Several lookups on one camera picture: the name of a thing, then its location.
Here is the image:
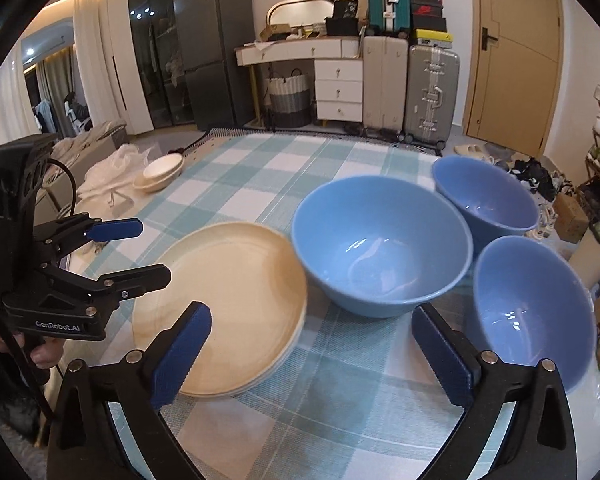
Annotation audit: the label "yellow black shoe box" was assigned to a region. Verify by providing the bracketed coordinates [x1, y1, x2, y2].
[415, 30, 453, 47]

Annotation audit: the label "person's left hand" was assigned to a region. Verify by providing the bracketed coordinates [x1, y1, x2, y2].
[0, 327, 63, 370]

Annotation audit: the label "person's left forearm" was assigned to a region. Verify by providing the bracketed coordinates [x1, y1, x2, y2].
[0, 350, 46, 451]

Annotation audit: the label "beige suitcase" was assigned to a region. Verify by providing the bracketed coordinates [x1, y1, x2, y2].
[362, 35, 410, 138]

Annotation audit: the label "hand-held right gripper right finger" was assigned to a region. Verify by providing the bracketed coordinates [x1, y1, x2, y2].
[411, 303, 578, 480]

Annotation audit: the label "woven laundry basket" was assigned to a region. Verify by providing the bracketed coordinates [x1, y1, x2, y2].
[265, 72, 313, 128]

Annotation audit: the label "blue bowl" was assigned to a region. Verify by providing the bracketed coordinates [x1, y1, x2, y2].
[431, 155, 540, 233]
[291, 175, 473, 318]
[472, 235, 597, 396]

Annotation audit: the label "wooden door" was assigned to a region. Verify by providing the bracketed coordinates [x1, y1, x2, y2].
[462, 0, 565, 156]

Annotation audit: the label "beige sofa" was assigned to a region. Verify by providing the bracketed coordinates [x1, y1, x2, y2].
[35, 120, 128, 171]

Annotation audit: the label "pile of dark shoes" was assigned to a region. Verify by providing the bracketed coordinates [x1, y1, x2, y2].
[510, 157, 576, 201]

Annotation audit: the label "small brown cardboard box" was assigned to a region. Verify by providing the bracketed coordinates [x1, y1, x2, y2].
[552, 192, 591, 243]

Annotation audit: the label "black glass cabinet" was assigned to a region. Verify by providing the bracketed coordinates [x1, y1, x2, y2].
[126, 0, 181, 128]

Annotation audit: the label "grey curtain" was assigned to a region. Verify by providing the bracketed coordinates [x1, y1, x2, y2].
[35, 45, 81, 126]

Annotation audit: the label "black cable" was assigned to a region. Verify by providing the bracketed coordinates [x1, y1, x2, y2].
[0, 157, 78, 421]

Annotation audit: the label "stacked cream bowls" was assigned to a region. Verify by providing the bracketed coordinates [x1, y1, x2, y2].
[132, 162, 186, 194]

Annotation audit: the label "beige slippers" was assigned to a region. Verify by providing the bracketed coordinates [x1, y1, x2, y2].
[452, 142, 506, 163]

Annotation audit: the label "white curtain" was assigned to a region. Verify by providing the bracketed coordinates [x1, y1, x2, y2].
[72, 0, 153, 136]

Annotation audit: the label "silver suitcase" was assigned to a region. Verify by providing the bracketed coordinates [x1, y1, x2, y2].
[404, 44, 461, 148]

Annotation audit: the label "small open cardboard box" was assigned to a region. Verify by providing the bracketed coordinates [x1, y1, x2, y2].
[259, 22, 291, 41]

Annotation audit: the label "black storage box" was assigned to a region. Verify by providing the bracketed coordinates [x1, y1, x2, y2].
[325, 16, 358, 37]

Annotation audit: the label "white dressing table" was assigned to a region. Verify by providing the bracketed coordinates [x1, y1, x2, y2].
[235, 37, 365, 122]

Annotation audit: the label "grey refrigerator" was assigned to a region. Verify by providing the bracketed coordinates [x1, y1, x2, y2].
[174, 0, 253, 131]

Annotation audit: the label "teal checked tablecloth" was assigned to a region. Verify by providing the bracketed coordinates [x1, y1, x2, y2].
[65, 130, 591, 480]

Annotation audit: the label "white trash bin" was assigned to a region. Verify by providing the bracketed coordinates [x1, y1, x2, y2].
[570, 220, 600, 291]

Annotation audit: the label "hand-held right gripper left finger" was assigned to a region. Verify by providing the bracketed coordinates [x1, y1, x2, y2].
[46, 301, 213, 480]

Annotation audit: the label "oval mirror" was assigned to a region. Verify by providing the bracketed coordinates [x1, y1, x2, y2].
[266, 0, 337, 31]

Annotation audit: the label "white green sneakers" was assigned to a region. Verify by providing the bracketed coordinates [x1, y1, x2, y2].
[525, 200, 556, 238]

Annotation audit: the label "white plastic bag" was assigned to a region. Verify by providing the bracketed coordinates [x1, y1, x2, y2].
[82, 144, 153, 211]

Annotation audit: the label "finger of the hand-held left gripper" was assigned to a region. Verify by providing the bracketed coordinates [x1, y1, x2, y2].
[32, 212, 143, 261]
[40, 261, 172, 312]

